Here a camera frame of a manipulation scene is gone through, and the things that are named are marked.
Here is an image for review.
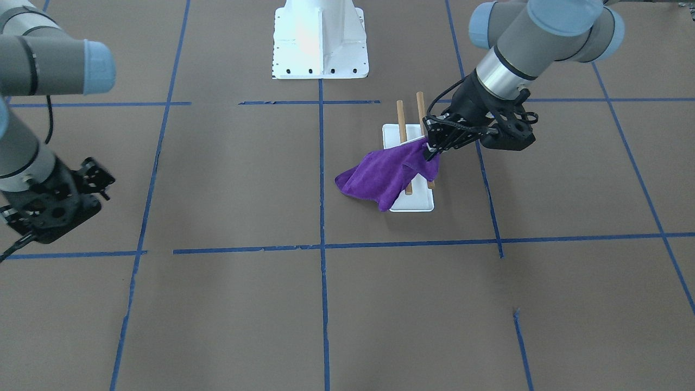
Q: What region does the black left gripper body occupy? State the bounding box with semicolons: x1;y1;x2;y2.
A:
438;70;511;143

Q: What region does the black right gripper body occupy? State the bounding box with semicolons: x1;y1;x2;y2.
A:
2;187;44;242

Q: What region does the purple towel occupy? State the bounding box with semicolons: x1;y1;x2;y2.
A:
334;137;440;211

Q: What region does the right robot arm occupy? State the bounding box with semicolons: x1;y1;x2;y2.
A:
1;1;116;247

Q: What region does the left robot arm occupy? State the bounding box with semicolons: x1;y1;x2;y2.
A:
424;1;626;161

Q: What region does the wooden towel rack white base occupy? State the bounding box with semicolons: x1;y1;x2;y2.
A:
382;92;437;213

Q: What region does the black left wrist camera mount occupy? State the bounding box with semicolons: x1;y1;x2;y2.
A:
480;86;538;151

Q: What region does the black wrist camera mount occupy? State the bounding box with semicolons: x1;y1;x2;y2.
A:
28;157;115;244
480;86;538;151

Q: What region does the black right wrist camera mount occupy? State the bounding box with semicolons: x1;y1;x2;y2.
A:
28;157;115;244

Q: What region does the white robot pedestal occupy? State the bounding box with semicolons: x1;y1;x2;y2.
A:
271;1;370;80

